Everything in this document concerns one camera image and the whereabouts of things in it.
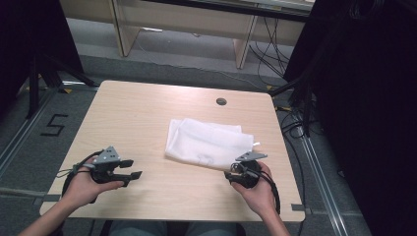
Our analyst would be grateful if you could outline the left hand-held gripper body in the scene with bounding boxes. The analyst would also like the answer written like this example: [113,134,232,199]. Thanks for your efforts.
[89,146,129,188]

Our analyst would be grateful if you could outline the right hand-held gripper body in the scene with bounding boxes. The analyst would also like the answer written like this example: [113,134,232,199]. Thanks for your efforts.
[235,151,268,190]

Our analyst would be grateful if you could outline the white cloth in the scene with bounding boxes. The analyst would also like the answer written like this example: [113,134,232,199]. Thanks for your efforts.
[164,117,262,172]

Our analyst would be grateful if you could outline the person's right hand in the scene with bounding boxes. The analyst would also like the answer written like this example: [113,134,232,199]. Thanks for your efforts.
[230,161,278,219]

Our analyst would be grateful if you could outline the person's left hand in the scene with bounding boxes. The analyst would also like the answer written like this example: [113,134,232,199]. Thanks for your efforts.
[62,158,126,209]

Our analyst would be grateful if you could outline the person's left leg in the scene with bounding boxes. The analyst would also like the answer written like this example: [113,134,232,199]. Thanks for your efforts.
[107,220,169,236]

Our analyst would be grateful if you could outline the person's leg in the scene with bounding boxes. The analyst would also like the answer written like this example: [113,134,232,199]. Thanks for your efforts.
[107,220,169,236]
[187,221,247,236]

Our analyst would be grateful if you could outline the person's right leg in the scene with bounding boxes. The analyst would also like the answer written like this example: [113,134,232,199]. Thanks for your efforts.
[187,221,247,236]

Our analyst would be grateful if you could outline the grey tape strip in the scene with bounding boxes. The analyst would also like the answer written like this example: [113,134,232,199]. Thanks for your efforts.
[290,203,313,216]
[31,193,62,207]

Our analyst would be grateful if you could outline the black metal stand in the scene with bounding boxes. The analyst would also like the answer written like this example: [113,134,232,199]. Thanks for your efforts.
[25,52,100,120]
[268,19,326,139]

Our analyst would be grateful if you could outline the dark curtain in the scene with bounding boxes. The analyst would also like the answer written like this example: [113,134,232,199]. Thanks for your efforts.
[0,0,86,117]
[282,0,417,236]

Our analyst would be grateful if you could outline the light wooden desk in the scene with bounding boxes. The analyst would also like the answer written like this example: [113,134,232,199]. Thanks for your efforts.
[59,0,317,70]

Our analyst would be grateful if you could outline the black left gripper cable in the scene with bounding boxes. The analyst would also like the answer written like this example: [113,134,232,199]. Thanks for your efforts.
[56,149,104,200]

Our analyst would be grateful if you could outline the black floor cables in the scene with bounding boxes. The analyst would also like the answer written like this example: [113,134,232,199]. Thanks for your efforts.
[274,103,309,227]

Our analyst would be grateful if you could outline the metal floor rail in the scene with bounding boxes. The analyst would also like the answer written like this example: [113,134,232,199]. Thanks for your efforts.
[0,88,57,180]
[296,126,351,236]

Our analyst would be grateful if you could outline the bundle of black hanging cables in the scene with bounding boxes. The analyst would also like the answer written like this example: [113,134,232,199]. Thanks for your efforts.
[248,16,296,87]

